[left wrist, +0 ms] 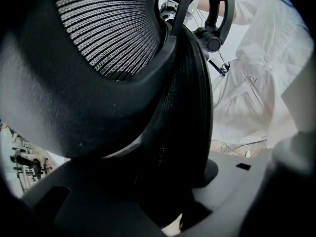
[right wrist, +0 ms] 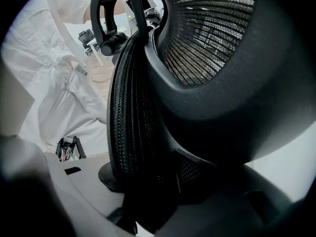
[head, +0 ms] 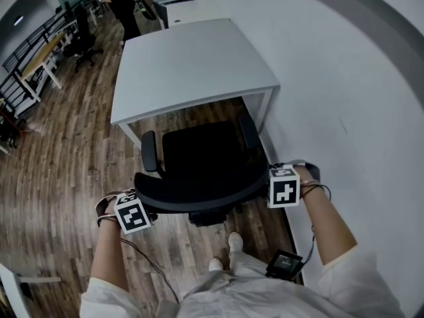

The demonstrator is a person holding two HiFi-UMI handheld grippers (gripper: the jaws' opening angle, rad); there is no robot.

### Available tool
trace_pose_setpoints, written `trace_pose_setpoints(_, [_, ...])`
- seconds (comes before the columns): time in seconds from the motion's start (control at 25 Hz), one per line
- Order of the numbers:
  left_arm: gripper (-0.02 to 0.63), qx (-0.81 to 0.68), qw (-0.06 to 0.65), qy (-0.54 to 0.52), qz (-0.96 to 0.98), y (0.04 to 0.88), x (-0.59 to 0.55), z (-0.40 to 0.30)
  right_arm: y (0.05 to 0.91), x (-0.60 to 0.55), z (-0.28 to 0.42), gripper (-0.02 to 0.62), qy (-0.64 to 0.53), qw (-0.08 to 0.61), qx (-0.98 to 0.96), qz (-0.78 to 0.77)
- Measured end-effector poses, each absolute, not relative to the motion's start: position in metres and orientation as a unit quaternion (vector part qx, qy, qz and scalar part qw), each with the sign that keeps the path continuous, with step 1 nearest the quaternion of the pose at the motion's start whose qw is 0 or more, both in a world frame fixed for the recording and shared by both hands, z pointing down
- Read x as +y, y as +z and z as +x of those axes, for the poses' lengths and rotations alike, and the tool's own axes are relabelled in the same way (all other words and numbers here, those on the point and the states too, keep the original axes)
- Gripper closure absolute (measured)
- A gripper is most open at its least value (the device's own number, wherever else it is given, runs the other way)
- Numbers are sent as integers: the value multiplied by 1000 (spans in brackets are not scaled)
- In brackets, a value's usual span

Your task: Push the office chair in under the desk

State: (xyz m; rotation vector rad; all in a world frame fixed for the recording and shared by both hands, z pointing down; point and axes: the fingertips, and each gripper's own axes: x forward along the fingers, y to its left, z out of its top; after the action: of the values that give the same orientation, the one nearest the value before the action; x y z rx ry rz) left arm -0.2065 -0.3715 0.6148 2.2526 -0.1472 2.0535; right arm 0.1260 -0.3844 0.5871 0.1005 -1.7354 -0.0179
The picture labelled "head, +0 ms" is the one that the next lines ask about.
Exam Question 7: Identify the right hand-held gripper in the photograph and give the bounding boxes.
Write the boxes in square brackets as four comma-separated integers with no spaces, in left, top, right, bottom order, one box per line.
[266,164,301,209]

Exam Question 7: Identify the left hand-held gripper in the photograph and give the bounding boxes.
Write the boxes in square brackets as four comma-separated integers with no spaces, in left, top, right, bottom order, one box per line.
[113,191,153,235]

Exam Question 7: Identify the black mesh office chair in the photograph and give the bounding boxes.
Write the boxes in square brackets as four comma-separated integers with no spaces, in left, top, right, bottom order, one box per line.
[134,113,272,227]

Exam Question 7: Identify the person's left forearm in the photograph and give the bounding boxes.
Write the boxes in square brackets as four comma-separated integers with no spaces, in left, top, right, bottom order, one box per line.
[89,219,132,293]

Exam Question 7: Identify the person's right forearm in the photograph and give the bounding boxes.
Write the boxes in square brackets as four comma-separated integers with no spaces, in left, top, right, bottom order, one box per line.
[300,185,358,267]

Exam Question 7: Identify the black swivel chair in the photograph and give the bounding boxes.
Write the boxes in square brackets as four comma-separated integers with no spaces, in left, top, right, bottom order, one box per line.
[0,117,20,149]
[62,4,105,75]

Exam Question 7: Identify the person's left hand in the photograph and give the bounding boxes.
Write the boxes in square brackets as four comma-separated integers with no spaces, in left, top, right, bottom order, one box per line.
[103,197,120,218]

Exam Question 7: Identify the person's right hand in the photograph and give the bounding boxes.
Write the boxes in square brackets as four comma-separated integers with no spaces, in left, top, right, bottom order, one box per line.
[295,165,316,186]

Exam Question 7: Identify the person's right shoe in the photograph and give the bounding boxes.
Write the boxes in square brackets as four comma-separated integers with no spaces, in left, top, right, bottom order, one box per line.
[228,232,244,254]

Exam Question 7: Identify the black screen device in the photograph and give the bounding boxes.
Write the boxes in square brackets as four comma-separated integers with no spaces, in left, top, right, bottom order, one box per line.
[265,248,305,282]

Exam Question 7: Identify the person's white clothing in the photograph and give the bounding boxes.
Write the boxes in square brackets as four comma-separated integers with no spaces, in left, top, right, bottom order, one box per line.
[79,243,407,318]

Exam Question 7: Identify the white table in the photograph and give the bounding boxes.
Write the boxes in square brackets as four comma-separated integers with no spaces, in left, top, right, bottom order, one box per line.
[0,262,63,318]

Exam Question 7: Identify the white desk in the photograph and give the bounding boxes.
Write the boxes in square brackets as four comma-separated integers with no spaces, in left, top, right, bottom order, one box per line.
[109,17,282,152]

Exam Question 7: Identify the wooden top desk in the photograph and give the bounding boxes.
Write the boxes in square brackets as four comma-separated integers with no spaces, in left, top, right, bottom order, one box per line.
[19,31,68,103]

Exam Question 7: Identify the white low cabinet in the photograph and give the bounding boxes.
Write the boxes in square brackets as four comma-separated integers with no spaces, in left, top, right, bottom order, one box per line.
[164,0,231,28]

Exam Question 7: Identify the black metal railing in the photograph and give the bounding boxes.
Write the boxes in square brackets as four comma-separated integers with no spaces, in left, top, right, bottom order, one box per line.
[0,0,99,114]

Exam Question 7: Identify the cord bracelet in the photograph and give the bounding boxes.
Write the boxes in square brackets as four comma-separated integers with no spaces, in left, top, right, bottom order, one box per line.
[97,213,119,227]
[299,177,332,200]

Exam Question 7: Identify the grey hand strap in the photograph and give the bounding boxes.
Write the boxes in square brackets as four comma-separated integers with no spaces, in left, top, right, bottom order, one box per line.
[281,159,322,182]
[95,189,129,227]

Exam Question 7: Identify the thin black cable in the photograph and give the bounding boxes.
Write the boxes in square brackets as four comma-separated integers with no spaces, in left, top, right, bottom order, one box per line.
[301,225,317,267]
[120,238,180,305]

